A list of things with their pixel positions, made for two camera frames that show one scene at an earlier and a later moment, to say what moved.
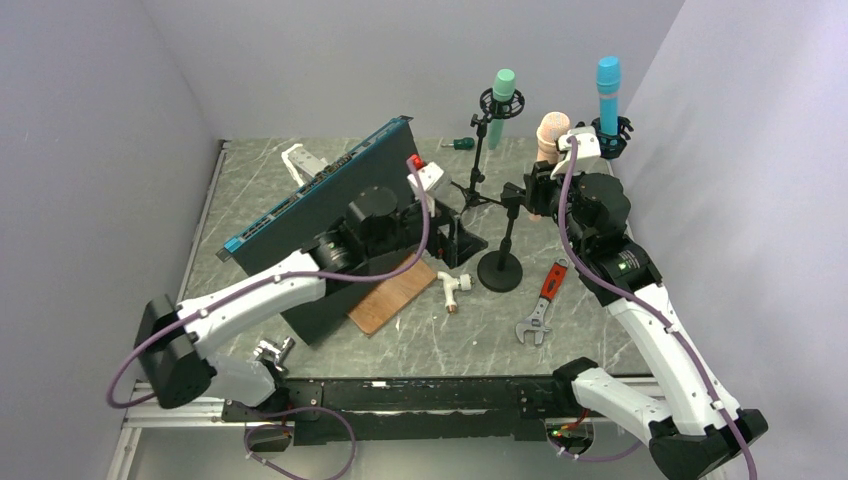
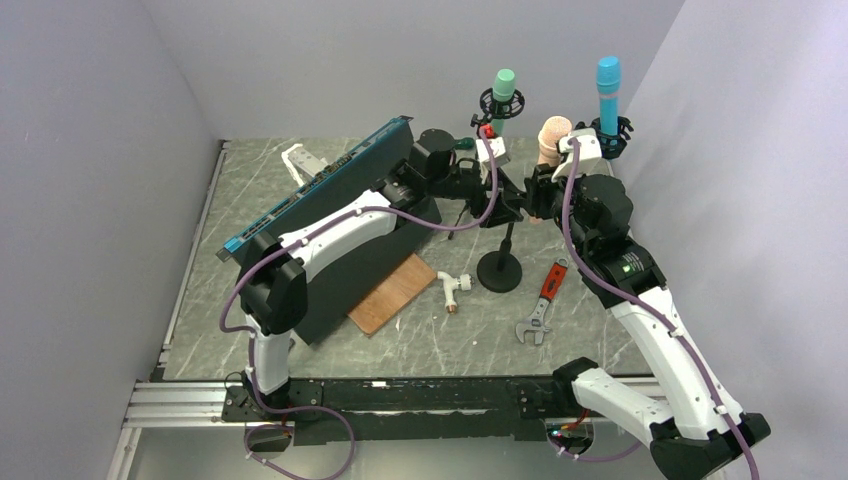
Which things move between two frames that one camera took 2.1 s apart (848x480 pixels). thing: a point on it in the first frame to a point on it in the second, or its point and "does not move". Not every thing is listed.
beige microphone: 551,126 does not move
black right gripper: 538,184 does not move
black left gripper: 461,243 to 502,212
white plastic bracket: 304,165 does not move
